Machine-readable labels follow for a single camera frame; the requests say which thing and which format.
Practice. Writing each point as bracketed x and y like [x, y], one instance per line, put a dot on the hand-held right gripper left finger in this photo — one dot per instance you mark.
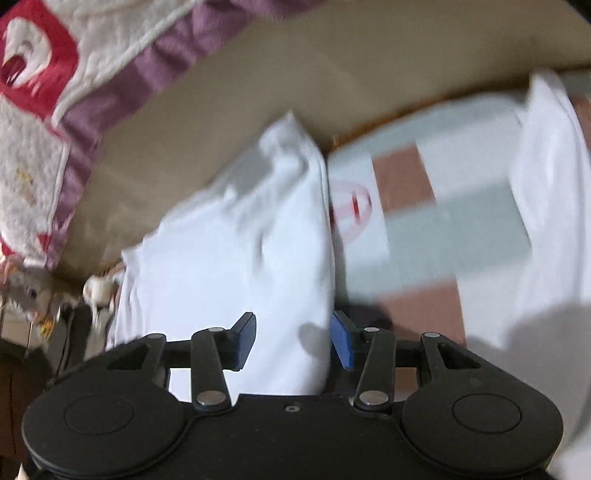
[242, 341]

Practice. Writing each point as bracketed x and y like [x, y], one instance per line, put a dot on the dark grey knit sweater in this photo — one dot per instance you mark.
[76, 332]

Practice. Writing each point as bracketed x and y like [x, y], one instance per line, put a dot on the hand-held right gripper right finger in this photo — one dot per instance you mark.
[344, 341]

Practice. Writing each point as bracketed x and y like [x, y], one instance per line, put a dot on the grey plush rabbit toy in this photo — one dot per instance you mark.
[27, 290]

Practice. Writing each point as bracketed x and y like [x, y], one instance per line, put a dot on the checkered floor mat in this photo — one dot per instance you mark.
[461, 230]

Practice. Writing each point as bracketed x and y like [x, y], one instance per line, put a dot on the small white fluffy cloth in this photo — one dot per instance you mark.
[99, 290]

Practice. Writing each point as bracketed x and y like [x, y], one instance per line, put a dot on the white t-shirt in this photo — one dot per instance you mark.
[221, 258]

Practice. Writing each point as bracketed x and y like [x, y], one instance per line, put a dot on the white quilt with red print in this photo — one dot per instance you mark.
[32, 138]

